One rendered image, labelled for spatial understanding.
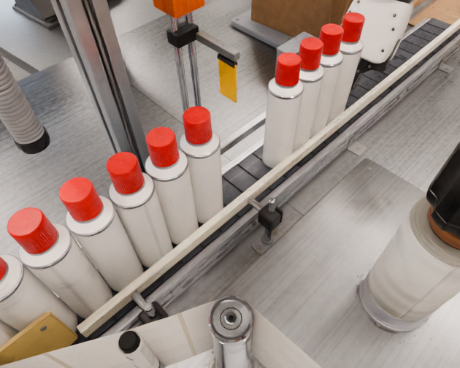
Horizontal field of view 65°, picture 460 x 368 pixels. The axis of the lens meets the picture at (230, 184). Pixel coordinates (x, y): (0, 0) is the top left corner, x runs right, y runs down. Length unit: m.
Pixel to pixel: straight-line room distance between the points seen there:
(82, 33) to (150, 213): 0.21
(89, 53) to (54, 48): 0.68
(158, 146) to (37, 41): 0.84
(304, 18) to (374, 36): 0.34
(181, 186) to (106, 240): 0.11
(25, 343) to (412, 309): 0.42
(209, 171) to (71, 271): 0.20
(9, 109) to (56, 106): 0.52
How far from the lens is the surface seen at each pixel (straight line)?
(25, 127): 0.43
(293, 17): 1.02
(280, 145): 0.59
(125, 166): 0.39
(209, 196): 0.51
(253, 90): 0.88
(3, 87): 0.40
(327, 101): 0.65
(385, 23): 0.69
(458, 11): 1.35
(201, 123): 0.42
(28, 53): 1.16
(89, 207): 0.39
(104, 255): 0.44
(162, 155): 0.41
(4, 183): 0.81
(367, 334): 0.53
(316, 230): 0.58
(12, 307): 0.43
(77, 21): 0.45
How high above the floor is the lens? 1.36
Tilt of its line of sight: 52 degrees down
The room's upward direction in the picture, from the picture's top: 1 degrees counter-clockwise
